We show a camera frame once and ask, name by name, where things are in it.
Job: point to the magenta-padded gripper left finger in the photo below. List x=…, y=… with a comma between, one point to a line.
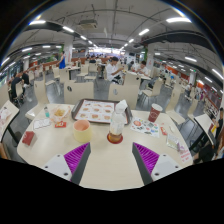
x=76, y=159

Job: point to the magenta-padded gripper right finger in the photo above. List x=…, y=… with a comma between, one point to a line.
x=148, y=160

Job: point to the clear plastic bottle white cap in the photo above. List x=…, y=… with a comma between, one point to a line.
x=116, y=128

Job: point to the yellow cup pink inside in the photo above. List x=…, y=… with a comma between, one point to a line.
x=82, y=133

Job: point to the clear plastic packet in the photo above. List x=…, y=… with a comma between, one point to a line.
x=173, y=141

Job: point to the small red sauce packet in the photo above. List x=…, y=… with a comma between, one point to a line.
x=163, y=131
x=60, y=124

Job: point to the colourful sticker sheet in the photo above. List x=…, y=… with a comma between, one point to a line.
x=145, y=126

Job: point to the white leaflet red print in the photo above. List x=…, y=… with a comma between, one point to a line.
x=185, y=154

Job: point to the flat round red coaster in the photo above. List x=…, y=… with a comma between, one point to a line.
x=109, y=140

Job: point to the red paper cup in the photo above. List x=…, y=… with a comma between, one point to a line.
x=154, y=114

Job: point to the food wrapper with fries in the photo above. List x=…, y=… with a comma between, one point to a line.
x=59, y=113

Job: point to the white paper receipt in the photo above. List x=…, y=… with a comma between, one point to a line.
x=42, y=123

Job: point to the brown food tray paper liner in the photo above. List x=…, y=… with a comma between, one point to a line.
x=95, y=111

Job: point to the small clear bottle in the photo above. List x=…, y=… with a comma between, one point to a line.
x=46, y=112

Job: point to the crumpled white napkin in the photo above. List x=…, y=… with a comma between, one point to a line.
x=121, y=106

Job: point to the beige chair round hole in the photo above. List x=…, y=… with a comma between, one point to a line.
x=80, y=93
x=125, y=96

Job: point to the beige dining table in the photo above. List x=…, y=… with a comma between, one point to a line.
x=205, y=121
x=8, y=115

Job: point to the beige dining chairs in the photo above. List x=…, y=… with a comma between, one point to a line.
x=40, y=91

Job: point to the ceiling air conditioner unit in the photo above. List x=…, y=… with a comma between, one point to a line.
x=87, y=24

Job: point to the ceiling lights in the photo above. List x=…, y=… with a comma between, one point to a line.
x=178, y=20

